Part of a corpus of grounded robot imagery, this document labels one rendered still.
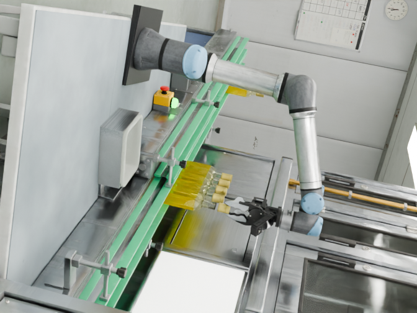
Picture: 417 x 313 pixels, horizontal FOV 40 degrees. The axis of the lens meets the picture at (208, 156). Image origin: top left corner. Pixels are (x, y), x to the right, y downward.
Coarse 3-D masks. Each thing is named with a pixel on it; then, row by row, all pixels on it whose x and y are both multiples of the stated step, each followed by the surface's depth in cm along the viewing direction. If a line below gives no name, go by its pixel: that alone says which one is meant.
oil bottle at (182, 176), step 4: (180, 176) 224; (184, 176) 225; (188, 176) 225; (192, 176) 226; (196, 176) 226; (184, 180) 223; (188, 180) 223; (192, 180) 223; (196, 180) 224; (200, 180) 224; (204, 180) 224; (208, 180) 225; (200, 184) 222; (204, 184) 222; (208, 184) 223; (208, 188) 224
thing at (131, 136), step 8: (136, 120) 193; (128, 128) 188; (136, 128) 202; (128, 136) 204; (136, 136) 203; (128, 144) 205; (136, 144) 205; (128, 152) 207; (136, 152) 207; (128, 160) 208; (136, 160) 208; (128, 168) 206; (136, 168) 207; (120, 176) 194; (128, 176) 201
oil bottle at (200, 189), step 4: (176, 180) 222; (180, 180) 222; (176, 184) 219; (180, 184) 219; (184, 184) 220; (188, 184) 220; (192, 184) 221; (196, 184) 221; (184, 188) 218; (188, 188) 218; (192, 188) 218; (196, 188) 218; (200, 188) 219; (204, 188) 220; (200, 192) 217; (204, 192) 218; (204, 196) 218
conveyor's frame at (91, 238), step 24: (216, 48) 331; (192, 96) 265; (144, 120) 236; (168, 120) 239; (144, 144) 218; (120, 192) 204; (96, 216) 189; (120, 216) 191; (72, 240) 177; (96, 240) 178; (48, 264) 166; (48, 288) 157; (72, 288) 159
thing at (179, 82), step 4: (172, 76) 268; (176, 76) 267; (180, 76) 267; (172, 80) 268; (176, 80) 268; (180, 80) 268; (184, 80) 267; (188, 80) 268; (172, 84) 269; (176, 84) 269; (180, 84) 269; (184, 84) 268; (188, 84) 270; (176, 88) 270; (180, 88) 269; (184, 88) 269
